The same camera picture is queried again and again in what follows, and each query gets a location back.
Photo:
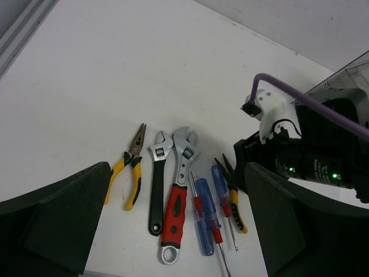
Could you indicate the black handled adjustable wrench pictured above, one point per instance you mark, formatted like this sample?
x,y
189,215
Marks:
x,y
160,151

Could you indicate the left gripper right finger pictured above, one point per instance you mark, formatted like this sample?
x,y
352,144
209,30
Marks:
x,y
303,233

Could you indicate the yellow needle nose pliers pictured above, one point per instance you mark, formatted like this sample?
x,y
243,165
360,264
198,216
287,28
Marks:
x,y
228,171

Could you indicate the small blue screwdriver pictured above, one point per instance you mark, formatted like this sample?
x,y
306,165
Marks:
x,y
224,201

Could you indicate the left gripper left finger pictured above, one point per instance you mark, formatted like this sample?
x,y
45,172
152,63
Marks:
x,y
50,231

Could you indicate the aluminium table frame rail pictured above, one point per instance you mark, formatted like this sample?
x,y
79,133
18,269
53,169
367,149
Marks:
x,y
21,31

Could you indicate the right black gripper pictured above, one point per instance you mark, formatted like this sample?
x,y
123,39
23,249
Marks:
x,y
252,150

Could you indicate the clear plastic drawer container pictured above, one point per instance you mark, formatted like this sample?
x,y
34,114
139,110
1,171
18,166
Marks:
x,y
352,76

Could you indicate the large blue screwdriver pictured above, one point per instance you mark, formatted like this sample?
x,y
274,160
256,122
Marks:
x,y
207,221

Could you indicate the red handled adjustable wrench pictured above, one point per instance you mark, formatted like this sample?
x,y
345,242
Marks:
x,y
184,141

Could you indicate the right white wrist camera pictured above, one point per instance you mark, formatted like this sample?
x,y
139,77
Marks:
x,y
274,112

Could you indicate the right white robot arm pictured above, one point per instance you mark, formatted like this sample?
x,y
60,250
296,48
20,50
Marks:
x,y
324,153

